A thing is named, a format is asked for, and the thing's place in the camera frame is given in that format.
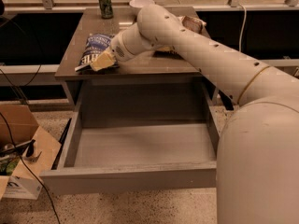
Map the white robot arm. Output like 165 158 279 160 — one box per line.
92 5 299 224

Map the white bowl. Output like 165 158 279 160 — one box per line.
129 0 154 15

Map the green soda can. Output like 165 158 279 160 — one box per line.
98 0 113 19

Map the cardboard box with clutter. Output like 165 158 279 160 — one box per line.
0 105 61 200

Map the blue chip bag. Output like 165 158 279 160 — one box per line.
75 34 113 72

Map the grey cabinet with glossy top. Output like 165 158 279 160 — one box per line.
54 6 219 112

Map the open grey top drawer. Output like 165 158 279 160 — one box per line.
41 80 218 195

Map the yellow brown chip bag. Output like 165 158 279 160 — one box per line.
157 16 210 54

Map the white hanging cable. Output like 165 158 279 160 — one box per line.
237 3 248 53

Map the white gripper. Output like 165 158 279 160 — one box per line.
90 23 156 72

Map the black cable on floor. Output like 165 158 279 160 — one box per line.
0 111 63 224

